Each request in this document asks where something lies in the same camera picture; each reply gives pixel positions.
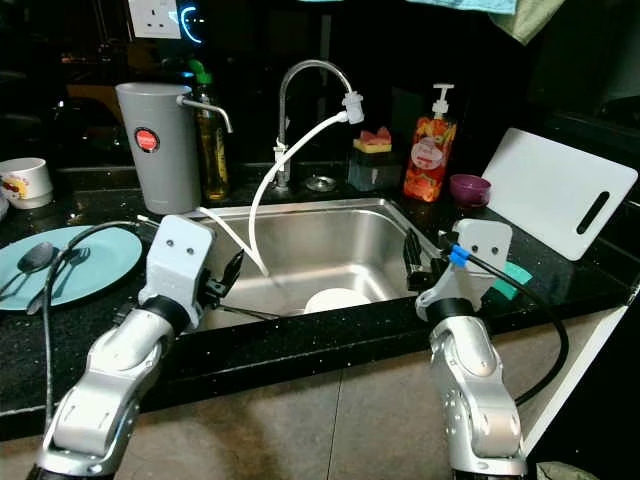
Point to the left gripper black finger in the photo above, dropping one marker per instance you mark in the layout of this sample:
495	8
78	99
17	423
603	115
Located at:
232	272

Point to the silver fork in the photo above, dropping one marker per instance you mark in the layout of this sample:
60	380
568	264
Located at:
75	255

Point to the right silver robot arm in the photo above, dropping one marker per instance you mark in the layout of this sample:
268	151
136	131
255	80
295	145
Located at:
470	380

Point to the thin metal utensil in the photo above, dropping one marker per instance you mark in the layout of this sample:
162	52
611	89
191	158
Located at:
252	313

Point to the purple cup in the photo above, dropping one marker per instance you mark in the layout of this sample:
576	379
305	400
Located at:
470	190

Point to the stainless steel sink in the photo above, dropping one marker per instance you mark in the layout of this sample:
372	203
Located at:
330	240

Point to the green wavy sponge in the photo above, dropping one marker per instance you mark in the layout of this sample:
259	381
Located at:
520	272

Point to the orange pump soap bottle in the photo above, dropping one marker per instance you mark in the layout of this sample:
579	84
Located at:
430	160

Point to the white bowl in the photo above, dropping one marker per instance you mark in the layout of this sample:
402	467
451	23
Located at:
336	302

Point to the dark sponge holder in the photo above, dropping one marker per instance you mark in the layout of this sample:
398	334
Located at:
373	172

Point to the teal plate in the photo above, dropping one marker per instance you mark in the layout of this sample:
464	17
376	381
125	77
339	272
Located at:
110	260

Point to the green capped oil bottle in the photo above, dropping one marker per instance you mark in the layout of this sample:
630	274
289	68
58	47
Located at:
213	160

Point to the round metal sink strainer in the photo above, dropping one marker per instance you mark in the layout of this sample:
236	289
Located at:
321	183

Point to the white cutting board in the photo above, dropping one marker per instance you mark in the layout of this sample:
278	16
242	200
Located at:
550	190

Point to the red and yellow sponge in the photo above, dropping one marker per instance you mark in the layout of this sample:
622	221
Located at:
374	140

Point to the grey water filter canister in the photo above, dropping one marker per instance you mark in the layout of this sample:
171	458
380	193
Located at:
160	170

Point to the white faucet diverter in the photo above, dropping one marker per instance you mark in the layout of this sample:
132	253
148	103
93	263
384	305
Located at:
353	107

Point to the chrome gooseneck faucet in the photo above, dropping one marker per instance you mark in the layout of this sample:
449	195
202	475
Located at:
283	120

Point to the white printed mug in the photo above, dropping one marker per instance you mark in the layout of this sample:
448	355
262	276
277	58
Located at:
23	183

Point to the olive hanging towel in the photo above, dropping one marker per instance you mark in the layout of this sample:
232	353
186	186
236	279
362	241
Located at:
528	20

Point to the teal hanging towel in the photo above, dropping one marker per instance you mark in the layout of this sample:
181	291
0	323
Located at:
410	5

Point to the olive green cloth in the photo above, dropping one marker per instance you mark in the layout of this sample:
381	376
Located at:
565	471

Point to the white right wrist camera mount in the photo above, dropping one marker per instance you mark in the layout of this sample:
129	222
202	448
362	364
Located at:
490	240

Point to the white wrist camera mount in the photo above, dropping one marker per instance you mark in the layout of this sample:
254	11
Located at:
185	250
490	240

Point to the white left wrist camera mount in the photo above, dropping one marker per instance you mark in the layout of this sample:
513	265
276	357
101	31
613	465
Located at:
185	250

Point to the white wall socket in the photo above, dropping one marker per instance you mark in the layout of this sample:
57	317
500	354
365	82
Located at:
155	18

